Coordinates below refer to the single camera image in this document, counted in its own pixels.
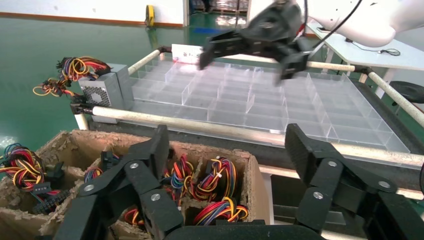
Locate clear acrylic divider tray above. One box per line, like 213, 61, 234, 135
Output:
127, 54, 411, 154

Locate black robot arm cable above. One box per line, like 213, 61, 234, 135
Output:
303, 0, 364, 51

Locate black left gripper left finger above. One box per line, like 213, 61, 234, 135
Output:
54, 125, 185, 240

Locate yellow floor stand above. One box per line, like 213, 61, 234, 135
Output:
144, 4, 156, 28

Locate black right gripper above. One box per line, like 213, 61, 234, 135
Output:
198, 1, 314, 84

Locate thin black desk cable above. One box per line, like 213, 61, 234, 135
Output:
345, 36, 402, 57

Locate black round stool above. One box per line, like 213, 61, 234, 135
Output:
389, 80, 424, 108

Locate white label card red print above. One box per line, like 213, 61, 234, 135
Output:
171, 43, 204, 65

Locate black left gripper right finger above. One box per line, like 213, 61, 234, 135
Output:
284, 123, 424, 240

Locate white desk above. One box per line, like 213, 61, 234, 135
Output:
306, 23, 424, 100

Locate brown cardboard divider box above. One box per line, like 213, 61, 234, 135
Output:
0, 129, 271, 240

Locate background stacked goods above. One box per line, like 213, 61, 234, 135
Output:
188, 0, 250, 15

